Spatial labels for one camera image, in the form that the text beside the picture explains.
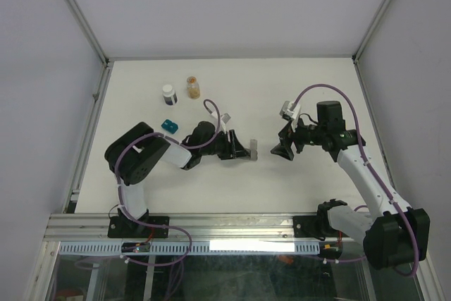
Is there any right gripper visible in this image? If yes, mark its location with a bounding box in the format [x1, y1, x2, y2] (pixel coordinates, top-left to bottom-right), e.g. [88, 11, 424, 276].
[271, 115, 326, 160]

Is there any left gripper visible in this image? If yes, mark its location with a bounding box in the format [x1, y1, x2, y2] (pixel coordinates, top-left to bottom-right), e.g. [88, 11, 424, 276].
[200, 130, 249, 160]

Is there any grey pill box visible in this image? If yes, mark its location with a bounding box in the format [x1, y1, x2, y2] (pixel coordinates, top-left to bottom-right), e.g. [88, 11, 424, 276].
[249, 139, 258, 161]

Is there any clear bottle with orange pills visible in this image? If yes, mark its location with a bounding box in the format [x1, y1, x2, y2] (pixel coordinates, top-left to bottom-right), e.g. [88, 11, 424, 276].
[187, 76, 200, 99]

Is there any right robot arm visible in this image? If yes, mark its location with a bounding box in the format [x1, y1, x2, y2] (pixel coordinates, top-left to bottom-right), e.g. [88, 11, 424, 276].
[271, 101, 430, 270]

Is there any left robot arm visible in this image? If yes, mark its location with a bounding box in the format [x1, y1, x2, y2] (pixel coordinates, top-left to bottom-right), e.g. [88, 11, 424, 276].
[104, 121, 258, 240]

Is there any blue pill box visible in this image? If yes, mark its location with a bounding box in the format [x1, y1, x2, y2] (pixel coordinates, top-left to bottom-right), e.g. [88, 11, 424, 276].
[161, 119, 179, 135]

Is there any white cap pill bottle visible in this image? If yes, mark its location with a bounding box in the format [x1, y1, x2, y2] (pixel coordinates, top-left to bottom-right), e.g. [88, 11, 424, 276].
[162, 84, 178, 106]

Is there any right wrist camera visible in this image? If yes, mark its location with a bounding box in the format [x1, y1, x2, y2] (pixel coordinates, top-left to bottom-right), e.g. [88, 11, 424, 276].
[280, 101, 301, 128]

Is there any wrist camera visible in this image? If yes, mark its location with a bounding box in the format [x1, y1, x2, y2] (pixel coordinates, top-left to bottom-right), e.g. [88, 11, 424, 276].
[280, 101, 301, 128]
[210, 112, 230, 134]

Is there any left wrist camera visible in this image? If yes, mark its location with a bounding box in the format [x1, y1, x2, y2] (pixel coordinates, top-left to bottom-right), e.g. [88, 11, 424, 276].
[210, 112, 230, 134]

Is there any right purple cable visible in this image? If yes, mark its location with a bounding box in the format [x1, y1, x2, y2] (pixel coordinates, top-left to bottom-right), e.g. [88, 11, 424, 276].
[294, 84, 422, 277]

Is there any purple cable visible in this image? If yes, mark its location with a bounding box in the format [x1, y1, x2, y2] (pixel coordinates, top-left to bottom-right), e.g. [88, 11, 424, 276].
[73, 99, 221, 301]
[294, 84, 422, 277]

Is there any white slotted cable duct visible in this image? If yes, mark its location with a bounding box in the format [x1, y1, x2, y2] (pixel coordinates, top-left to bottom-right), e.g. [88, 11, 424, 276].
[59, 240, 320, 257]

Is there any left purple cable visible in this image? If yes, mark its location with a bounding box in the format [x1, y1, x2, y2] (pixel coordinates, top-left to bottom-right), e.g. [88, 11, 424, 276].
[73, 99, 221, 301]

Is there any left aluminium frame post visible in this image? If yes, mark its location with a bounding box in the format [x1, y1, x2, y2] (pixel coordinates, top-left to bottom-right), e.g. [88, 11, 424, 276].
[47, 0, 111, 66]

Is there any aluminium frame post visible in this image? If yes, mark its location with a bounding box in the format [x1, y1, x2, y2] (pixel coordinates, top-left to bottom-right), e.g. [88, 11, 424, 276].
[47, 0, 111, 66]
[352, 0, 415, 61]

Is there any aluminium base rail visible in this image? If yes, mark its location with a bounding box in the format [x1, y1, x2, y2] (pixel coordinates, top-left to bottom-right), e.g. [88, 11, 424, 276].
[44, 211, 313, 242]

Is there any right aluminium frame post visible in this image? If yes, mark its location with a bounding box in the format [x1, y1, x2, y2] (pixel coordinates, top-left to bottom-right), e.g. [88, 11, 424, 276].
[352, 0, 415, 61]

